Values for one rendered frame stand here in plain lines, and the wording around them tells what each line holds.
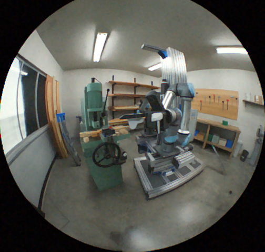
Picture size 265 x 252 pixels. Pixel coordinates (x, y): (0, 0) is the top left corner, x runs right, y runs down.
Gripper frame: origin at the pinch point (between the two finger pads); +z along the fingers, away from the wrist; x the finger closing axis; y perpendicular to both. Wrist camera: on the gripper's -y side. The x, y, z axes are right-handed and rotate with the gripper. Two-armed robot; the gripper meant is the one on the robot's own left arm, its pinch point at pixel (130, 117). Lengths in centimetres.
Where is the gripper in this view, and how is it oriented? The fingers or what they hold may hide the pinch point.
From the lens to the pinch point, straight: 24.2
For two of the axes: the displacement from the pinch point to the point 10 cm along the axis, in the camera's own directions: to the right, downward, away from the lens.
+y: 0.9, 9.9, 1.0
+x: -6.1, -0.3, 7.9
